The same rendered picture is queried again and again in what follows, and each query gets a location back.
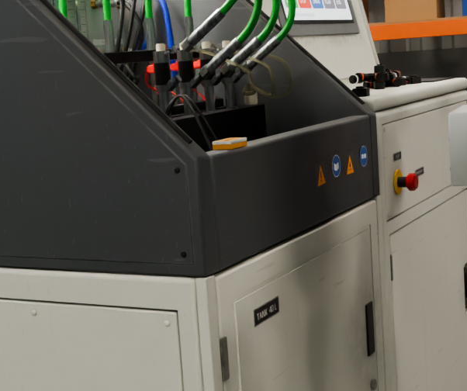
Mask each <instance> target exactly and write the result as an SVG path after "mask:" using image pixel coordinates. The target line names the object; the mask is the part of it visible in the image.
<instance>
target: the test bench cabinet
mask: <svg viewBox="0 0 467 391"><path fill-rule="evenodd" d="M369 200H375V201H376V216H377V232H378V248H379V279H380V295H381V311H382V341H383V357H384V373H385V388H386V391H390V377H389V345H388V329H387V313H386V282H385V266H384V250H383V234H382V203H381V195H376V196H374V197H372V198H370V199H368V200H366V201H364V202H367V201H369ZM364 202H362V203H364ZM360 204H361V203H360ZM360 204H358V205H360ZM358 205H357V206H358ZM354 207H356V206H353V207H351V208H350V209H352V208H354ZM350 209H347V210H345V211H344V212H346V211H348V210H350ZM344 212H342V213H344ZM339 214H341V213H339ZM339 214H337V215H339ZM337 215H335V216H337ZM335 216H332V217H331V218H333V217H335ZM331 218H329V219H331ZM329 219H327V220H329ZM327 220H325V221H327ZM325 221H323V222H325ZM323 222H321V223H323ZM318 224H320V223H318ZM318 224H316V225H318ZM316 225H314V226H312V227H315V226H316ZM312 227H310V228H312ZM310 228H308V229H310ZM308 229H306V230H308ZM306 230H304V231H306ZM304 231H301V232H299V233H297V234H300V233H302V232H304ZM297 234H295V235H297ZM295 235H293V236H291V237H294V236H295ZM291 237H289V238H291ZM289 238H287V239H285V240H288V239H289ZM285 240H282V241H280V242H278V243H277V244H279V243H281V242H283V241H285ZM275 245H276V244H274V245H272V246H271V247H273V246H275ZM269 248H270V247H267V248H265V249H264V250H262V251H265V250H267V249H269ZM262 251H259V252H258V253H260V252H262ZM258 253H256V254H258ZM256 254H253V255H251V256H249V257H247V258H245V259H243V260H241V261H244V260H246V259H248V258H250V257H252V256H254V255H256ZM241 261H239V262H241ZM239 262H237V263H239ZM237 263H235V264H237ZM235 264H233V265H235ZM233 265H230V266H228V267H226V268H224V269H222V270H225V269H227V268H229V267H231V266H233ZM222 270H219V271H217V272H215V273H213V274H211V275H208V276H206V277H195V276H180V275H151V274H135V273H120V272H90V271H75V270H60V269H45V268H16V267H1V266H0V391H223V380H222V370H221V360H220V339H219V329H218V318H217V308H216V287H215V277H214V275H215V274H216V273H218V272H221V271H222Z"/></svg>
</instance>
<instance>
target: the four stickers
mask: <svg viewBox="0 0 467 391"><path fill-rule="evenodd" d="M345 158H346V174H347V176H349V175H352V174H354V173H355V166H354V151H353V152H351V153H347V154H345ZM331 160H332V173H333V179H334V178H337V177H339V176H341V157H340V153H339V154H335V155H333V156H331ZM365 166H368V150H367V144H366V145H362V146H360V167H361V168H362V167H365ZM316 173H317V188H319V187H321V186H323V185H326V184H327V182H326V172H325V161H322V162H320V163H319V164H316Z"/></svg>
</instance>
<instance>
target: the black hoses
mask: <svg viewBox="0 0 467 391"><path fill-rule="evenodd" d="M136 2H137V0H132V4H131V5H130V4H129V3H128V2H127V1H125V0H119V1H117V5H120V9H119V26H118V33H117V39H116V49H115V52H119V49H120V43H121V38H122V31H123V17H124V6H126V7H127V8H128V9H129V10H130V19H129V24H128V29H127V34H126V41H125V45H124V49H123V51H128V47H129V43H130V36H131V32H132V27H133V19H134V18H135V19H136V21H137V23H138V26H137V31H136V35H135V38H134V41H133V47H132V50H131V51H136V48H137V50H141V49H142V45H143V41H144V27H143V20H144V14H145V6H144V1H143V4H142V9H141V12H140V17H139V16H138V15H137V12H136V11H135V8H136ZM138 40H139V42H138ZM137 44H138V46H137ZM138 63H139V62H138ZM138 63H134V64H133V70H131V66H132V63H128V64H120V66H119V69H120V70H121V71H122V72H123V69H124V67H125V69H126V72H125V75H126V76H127V77H128V76H129V75H130V80H131V81H133V80H135V82H134V84H135V85H138V84H139V82H140V75H139V74H136V72H137V66H138ZM135 74H136V75H135Z"/></svg>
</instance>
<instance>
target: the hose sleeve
mask: <svg viewBox="0 0 467 391"><path fill-rule="evenodd" d="M225 16H226V15H224V14H223V13H222V12H221V11H220V8H218V9H217V10H216V11H215V12H213V14H212V15H210V16H209V18H208V19H207V20H206V21H205V22H203V23H202V24H201V25H200V26H199V27H198V28H197V29H196V30H195V31H194V32H193V33H192V34H191V35H190V36H189V37H188V38H187V40H188V42H189V43H190V44H191V45H192V46H195V45H196V44H197V43H198V42H199V41H200V40H201V39H203V37H204V36H205V35H206V34H207V33H208V32H209V31H210V30H211V29H213V28H214V27H215V26H216V25H217V24H218V23H219V22H220V21H221V20H222V19H223V18H224V17H225Z"/></svg>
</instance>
